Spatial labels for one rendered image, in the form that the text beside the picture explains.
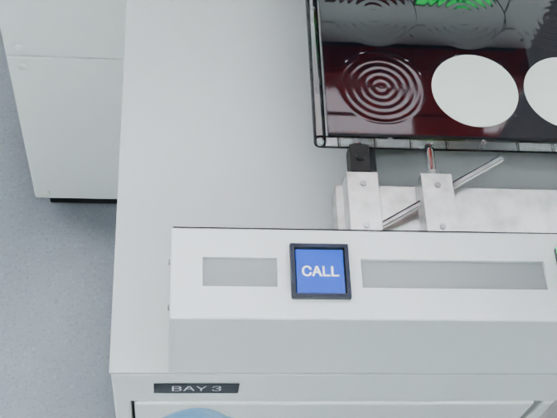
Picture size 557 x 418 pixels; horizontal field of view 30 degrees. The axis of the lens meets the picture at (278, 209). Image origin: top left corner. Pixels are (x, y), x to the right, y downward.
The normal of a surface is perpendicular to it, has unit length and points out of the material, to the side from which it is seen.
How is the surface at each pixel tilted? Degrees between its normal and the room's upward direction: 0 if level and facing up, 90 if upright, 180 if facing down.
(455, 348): 90
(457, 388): 90
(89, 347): 0
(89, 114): 90
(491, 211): 0
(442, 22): 0
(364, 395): 90
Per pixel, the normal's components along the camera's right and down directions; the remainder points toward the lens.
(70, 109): 0.04, 0.87
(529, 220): 0.10, -0.49
